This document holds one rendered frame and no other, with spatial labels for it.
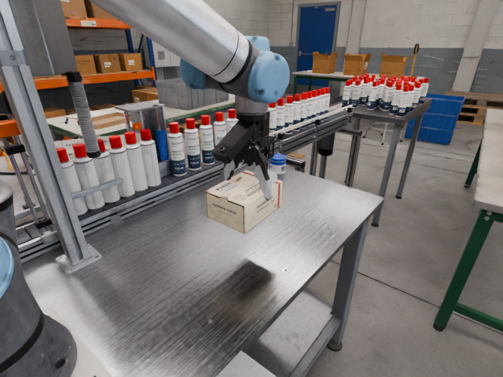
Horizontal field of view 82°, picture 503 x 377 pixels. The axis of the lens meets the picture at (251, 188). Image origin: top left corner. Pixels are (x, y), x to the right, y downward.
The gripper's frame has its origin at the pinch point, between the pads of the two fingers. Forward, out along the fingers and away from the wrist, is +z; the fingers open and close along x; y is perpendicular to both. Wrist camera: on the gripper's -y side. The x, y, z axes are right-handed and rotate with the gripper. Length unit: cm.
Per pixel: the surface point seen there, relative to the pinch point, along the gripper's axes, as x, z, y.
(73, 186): 45, 3, -22
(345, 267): -16, 48, 47
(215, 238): 9.9, 17.4, -1.5
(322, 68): 209, 1, 505
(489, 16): -18, -91, 712
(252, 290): -10.9, 17.7, -11.0
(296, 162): 26, 21, 76
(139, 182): 43.8, 8.9, -2.6
